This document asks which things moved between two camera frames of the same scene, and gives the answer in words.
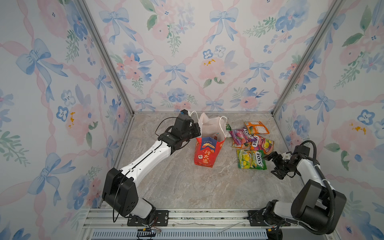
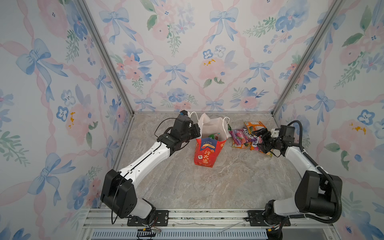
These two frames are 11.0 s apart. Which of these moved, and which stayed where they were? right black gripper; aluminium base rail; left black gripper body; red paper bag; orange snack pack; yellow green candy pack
Moved: right black gripper; yellow green candy pack
Stayed: orange snack pack; aluminium base rail; red paper bag; left black gripper body
